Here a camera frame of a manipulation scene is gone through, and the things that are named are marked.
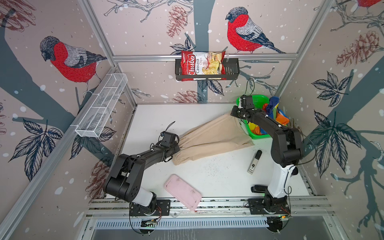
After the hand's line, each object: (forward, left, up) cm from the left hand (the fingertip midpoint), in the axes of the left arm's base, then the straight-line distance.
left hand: (175, 147), depth 93 cm
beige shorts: (+10, -33, 0) cm, 34 cm away
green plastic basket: (+40, -65, +2) cm, 76 cm away
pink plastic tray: (-26, -6, 0) cm, 27 cm away
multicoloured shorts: (+19, -63, +14) cm, 67 cm away
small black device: (-24, -47, -3) cm, 53 cm away
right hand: (+21, -37, +10) cm, 44 cm away
